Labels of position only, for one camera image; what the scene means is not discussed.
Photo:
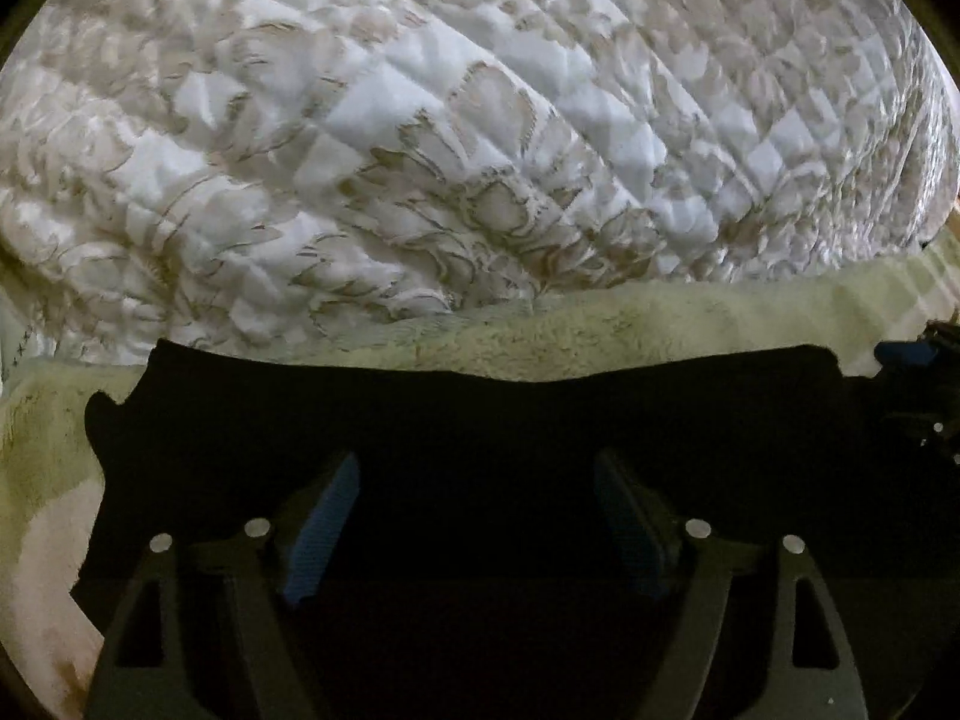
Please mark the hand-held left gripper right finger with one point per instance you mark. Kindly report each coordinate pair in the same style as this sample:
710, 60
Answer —
624, 529

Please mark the black pants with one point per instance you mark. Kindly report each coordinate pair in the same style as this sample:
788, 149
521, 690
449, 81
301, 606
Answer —
480, 420

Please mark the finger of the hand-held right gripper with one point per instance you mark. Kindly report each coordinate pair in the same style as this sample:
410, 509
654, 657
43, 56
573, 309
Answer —
904, 354

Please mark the quilted floral bedspread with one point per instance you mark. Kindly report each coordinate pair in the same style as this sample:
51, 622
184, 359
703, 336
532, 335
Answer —
450, 127

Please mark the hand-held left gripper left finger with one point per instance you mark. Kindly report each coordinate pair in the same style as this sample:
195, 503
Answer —
326, 532

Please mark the fleece floral blanket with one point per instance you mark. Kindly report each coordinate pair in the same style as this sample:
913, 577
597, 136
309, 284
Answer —
600, 330

